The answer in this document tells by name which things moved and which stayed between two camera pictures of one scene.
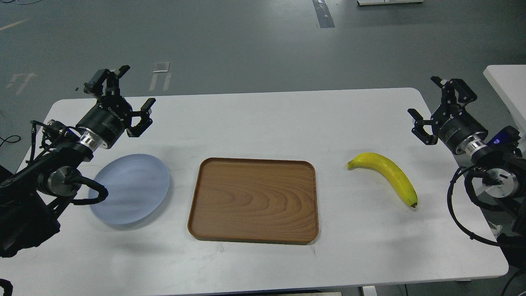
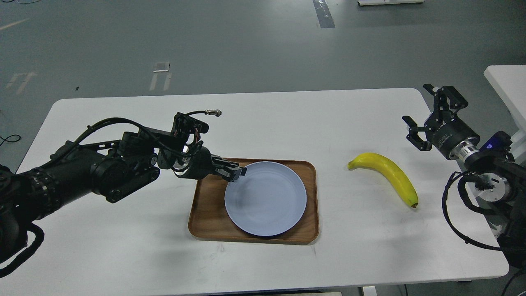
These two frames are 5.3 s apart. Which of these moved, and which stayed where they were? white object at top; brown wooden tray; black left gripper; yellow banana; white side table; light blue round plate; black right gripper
Moved: black right gripper; light blue round plate; black left gripper
Stayed: white side table; brown wooden tray; white object at top; yellow banana
